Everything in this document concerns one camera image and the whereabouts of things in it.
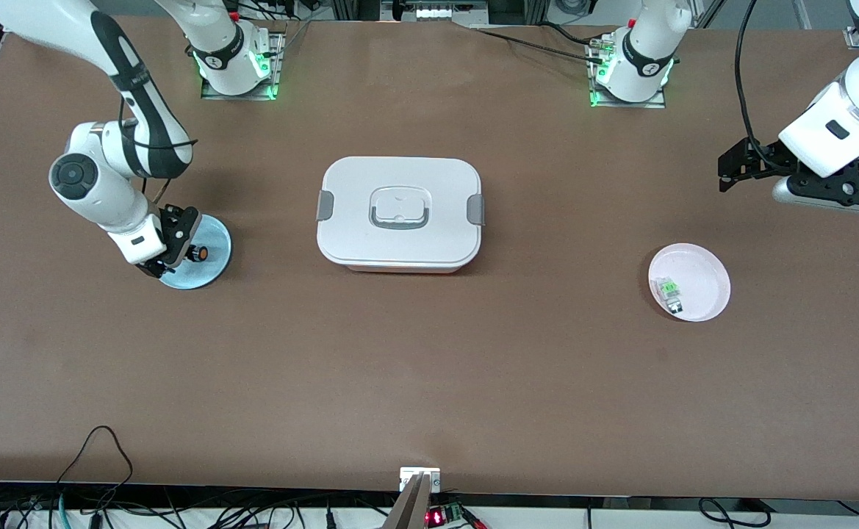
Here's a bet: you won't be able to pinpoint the blue round plate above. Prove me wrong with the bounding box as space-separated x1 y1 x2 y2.
159 214 232 290

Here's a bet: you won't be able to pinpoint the pink round plate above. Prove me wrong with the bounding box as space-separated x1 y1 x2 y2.
648 243 731 323

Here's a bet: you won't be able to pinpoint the white lunch box grey clips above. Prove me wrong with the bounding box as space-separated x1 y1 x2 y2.
316 156 486 274

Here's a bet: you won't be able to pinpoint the circuit board with red light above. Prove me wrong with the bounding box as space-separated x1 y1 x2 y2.
426 502 474 527

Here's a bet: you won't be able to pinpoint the black left camera bracket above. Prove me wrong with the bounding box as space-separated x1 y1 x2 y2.
793 151 859 210

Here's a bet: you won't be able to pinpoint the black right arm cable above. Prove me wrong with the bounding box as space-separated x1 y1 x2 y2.
119 96 199 151

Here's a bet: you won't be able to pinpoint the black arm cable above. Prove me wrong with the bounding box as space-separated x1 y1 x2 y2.
119 96 199 151
735 0 783 171

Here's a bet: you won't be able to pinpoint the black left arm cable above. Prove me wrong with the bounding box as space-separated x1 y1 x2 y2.
735 0 783 171

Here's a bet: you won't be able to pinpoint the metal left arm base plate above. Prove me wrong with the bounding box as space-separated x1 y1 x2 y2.
587 37 666 109

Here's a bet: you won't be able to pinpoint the thin black looped cable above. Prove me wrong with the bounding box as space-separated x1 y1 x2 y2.
54 425 136 508

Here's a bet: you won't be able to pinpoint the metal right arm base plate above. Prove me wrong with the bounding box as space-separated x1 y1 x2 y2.
200 29 287 101

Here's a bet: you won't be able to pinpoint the black cable on table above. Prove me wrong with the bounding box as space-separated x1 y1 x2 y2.
470 22 610 67

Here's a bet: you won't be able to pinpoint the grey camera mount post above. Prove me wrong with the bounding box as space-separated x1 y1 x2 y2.
384 467 442 529

